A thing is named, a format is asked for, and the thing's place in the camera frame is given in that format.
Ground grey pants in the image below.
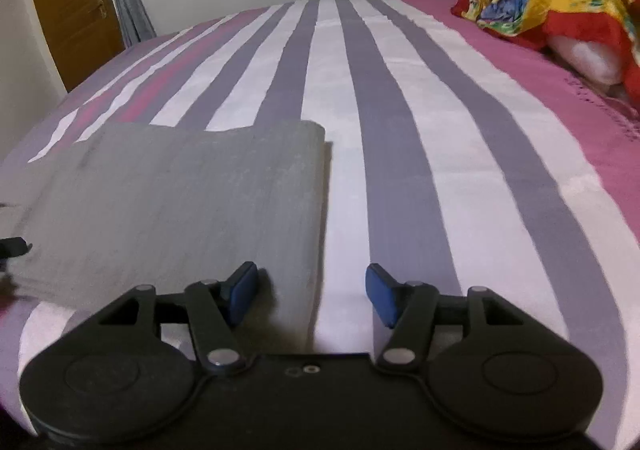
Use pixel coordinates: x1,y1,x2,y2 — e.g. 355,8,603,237
10,120,333,318

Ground white pillow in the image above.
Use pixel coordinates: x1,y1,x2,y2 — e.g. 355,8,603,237
547,32,632,91

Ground wooden door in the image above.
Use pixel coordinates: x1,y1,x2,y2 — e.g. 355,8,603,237
24,0,126,93

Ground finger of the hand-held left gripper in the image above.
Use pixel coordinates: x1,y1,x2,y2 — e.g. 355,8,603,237
0,237,32,259

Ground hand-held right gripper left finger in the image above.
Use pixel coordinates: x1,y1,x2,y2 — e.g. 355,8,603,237
92,261,260,376

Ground striped pink bed sheet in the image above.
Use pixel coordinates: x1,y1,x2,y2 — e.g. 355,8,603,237
0,0,640,431

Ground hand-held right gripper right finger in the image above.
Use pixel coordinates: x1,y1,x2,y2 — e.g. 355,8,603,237
365,263,548,375

